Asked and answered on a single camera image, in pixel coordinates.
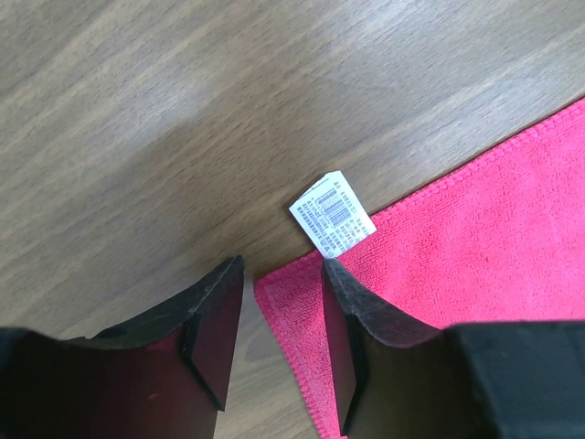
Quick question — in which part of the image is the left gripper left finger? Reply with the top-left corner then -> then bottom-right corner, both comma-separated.
1,256 -> 244,438

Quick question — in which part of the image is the pink microfiber towel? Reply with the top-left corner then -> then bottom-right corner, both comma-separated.
253,95 -> 585,438

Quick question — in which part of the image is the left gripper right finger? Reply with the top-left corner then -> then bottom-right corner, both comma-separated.
322,260 -> 584,438

